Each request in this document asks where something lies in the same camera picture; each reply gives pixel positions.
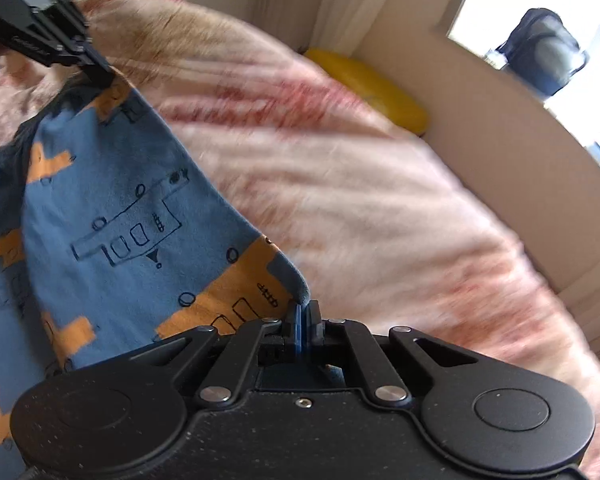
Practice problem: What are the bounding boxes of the blue orange patterned pants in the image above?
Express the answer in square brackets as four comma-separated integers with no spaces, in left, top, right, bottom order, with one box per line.
[0,78,310,479]

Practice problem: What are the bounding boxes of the pink floral bed duvet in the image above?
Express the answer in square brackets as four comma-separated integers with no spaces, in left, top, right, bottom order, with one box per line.
[0,0,600,479]

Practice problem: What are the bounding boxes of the yellow pillow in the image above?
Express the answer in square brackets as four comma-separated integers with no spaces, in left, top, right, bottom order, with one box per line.
[304,48,430,136]

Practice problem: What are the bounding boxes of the small blue red box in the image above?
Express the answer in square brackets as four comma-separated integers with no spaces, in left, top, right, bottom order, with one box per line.
[586,142,600,165]

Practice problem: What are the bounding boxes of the dark blue grey backpack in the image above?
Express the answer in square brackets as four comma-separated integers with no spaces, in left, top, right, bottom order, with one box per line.
[495,8,590,101]

